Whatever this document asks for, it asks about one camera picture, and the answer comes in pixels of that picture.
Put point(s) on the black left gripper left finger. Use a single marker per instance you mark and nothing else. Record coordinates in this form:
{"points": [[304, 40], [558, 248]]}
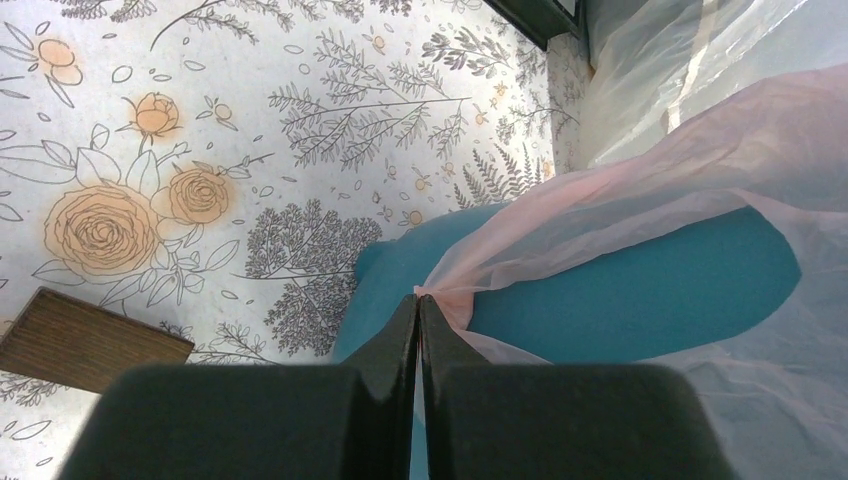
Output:
{"points": [[351, 420]]}

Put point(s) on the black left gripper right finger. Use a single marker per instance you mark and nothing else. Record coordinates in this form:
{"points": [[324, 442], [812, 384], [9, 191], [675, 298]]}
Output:
{"points": [[523, 421]]}

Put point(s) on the teal plastic trash bin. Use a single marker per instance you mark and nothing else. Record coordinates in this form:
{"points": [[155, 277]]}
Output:
{"points": [[706, 282]]}

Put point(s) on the pink plastic trash bag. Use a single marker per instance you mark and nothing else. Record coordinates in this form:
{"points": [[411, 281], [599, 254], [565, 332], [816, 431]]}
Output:
{"points": [[776, 393]]}

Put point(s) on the floral table mat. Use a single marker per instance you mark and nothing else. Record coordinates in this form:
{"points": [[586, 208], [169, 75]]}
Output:
{"points": [[213, 168]]}

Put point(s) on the dark brown wooden block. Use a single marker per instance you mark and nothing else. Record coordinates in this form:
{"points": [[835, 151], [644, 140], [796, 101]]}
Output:
{"points": [[64, 340]]}

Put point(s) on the large translucent bag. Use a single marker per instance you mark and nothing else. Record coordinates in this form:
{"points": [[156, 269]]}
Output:
{"points": [[658, 63]]}

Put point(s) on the black checkered tray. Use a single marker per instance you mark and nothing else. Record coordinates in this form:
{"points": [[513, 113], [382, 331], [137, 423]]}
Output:
{"points": [[542, 20]]}

